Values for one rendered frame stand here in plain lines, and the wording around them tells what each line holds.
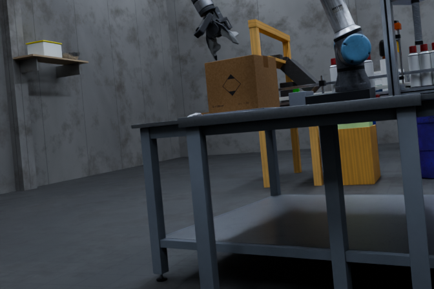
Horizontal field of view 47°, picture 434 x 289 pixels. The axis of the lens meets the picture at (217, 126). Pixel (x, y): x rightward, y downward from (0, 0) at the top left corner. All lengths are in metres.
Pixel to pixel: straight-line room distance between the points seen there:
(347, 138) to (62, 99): 6.13
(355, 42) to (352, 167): 3.71
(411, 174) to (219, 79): 1.17
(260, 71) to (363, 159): 3.27
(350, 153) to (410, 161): 3.86
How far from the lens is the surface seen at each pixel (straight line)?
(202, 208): 2.00
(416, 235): 1.83
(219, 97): 2.57
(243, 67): 2.50
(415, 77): 2.60
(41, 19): 10.03
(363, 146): 5.61
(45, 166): 9.59
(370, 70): 2.66
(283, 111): 1.83
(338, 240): 2.14
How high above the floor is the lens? 0.78
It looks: level
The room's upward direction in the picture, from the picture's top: 5 degrees counter-clockwise
